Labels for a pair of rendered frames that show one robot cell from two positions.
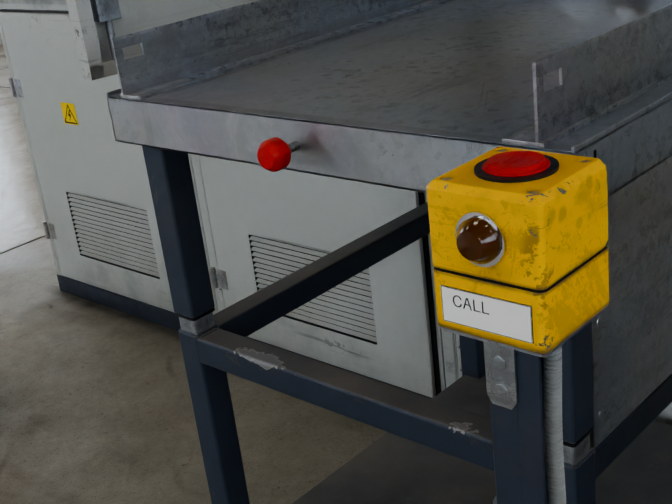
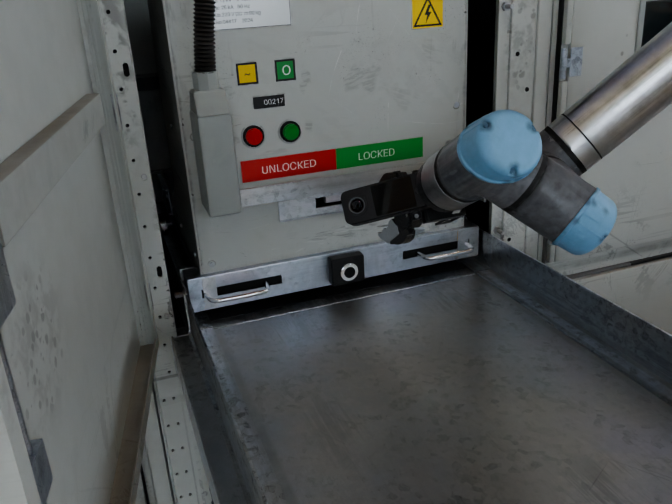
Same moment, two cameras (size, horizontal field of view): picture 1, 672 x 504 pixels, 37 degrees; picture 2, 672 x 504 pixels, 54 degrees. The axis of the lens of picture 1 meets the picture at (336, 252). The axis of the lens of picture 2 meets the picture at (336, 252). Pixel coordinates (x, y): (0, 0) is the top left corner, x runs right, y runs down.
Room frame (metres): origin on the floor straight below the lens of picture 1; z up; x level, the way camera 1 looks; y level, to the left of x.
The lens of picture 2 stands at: (1.01, 0.49, 1.35)
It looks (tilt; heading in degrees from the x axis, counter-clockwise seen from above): 22 degrees down; 297
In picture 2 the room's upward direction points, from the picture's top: 3 degrees counter-clockwise
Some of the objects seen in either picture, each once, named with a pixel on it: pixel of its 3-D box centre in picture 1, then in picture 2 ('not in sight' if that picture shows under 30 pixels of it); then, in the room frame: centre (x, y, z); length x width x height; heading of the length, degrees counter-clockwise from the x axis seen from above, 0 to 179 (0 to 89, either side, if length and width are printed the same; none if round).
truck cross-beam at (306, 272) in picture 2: not in sight; (339, 262); (1.50, -0.49, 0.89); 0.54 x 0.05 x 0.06; 46
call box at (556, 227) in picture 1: (519, 245); not in sight; (0.57, -0.11, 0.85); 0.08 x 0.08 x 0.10; 46
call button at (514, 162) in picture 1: (516, 172); not in sight; (0.57, -0.11, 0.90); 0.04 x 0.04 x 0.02
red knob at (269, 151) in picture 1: (280, 152); not in sight; (0.95, 0.04, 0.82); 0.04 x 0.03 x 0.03; 136
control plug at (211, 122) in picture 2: not in sight; (214, 150); (1.58, -0.28, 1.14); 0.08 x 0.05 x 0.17; 136
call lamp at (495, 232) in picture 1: (474, 243); not in sight; (0.53, -0.08, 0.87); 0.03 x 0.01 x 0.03; 46
